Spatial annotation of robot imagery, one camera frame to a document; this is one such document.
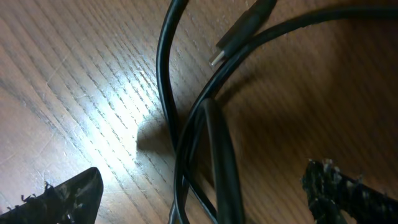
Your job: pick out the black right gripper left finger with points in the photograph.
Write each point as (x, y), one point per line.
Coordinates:
(77, 200)

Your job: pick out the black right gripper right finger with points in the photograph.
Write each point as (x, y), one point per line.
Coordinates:
(329, 192)

